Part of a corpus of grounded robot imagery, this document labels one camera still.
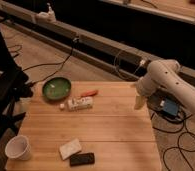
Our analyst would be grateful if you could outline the red pepper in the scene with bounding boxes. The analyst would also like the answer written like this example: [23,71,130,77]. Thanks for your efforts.
[80,90,98,97]

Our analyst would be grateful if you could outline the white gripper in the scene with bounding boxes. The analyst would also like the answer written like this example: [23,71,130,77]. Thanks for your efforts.
[134,76,158,110]

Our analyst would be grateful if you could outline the blue box on floor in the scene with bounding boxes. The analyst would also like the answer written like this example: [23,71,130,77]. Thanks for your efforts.
[160,99,179,117]

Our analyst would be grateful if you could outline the black floor cable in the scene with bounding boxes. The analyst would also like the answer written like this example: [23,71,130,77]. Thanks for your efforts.
[7,38,79,88]

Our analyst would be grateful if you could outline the white object on rail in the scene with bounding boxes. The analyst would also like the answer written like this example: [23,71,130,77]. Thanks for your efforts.
[36,4,56,22]

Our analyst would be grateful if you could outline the white rectangular box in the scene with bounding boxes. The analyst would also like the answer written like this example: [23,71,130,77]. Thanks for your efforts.
[67,97,93,111]

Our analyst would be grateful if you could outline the long metal rail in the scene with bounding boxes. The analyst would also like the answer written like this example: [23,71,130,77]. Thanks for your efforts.
[0,0,195,86]

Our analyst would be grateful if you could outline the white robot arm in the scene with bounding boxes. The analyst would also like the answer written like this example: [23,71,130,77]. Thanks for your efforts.
[135,59,195,114]

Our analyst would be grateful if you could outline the black chair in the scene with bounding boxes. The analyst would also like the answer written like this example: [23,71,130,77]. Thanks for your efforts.
[0,32,33,139]

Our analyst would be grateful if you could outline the white sponge block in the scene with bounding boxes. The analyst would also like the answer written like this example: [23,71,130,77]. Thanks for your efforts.
[59,139,82,160]

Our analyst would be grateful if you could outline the black rectangular block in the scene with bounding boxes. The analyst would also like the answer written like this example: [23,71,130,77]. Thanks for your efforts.
[70,153,95,166]

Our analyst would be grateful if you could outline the black cables by box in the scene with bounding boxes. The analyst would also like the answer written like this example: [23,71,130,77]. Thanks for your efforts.
[150,106,195,171]

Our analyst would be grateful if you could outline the white paper cup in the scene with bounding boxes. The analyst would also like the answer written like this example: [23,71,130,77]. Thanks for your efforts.
[5,135,32,160]

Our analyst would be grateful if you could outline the green ceramic bowl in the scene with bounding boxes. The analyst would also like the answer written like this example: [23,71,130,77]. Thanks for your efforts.
[42,77,72,101]

